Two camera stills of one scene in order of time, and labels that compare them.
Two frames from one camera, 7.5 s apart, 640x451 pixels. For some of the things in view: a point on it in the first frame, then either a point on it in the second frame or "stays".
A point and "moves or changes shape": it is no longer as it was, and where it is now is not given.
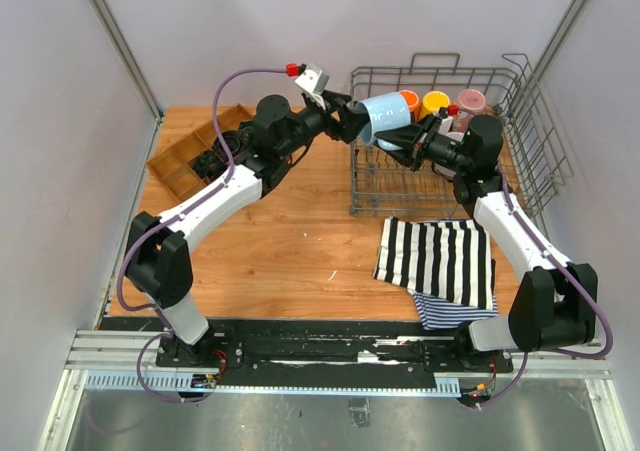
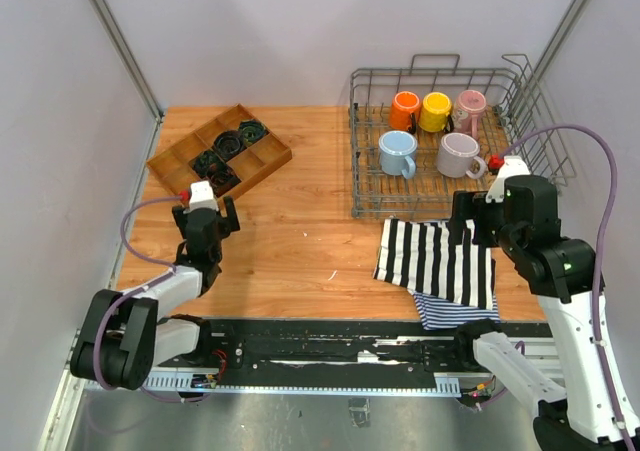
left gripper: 350,122 to 231,218
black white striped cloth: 446,260 stays
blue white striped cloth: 440,313 stays
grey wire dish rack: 534,153 stays
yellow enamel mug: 433,101 stays
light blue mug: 385,111 moves or changes shape
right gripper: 414,138 to 464,203
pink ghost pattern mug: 471,102 stays
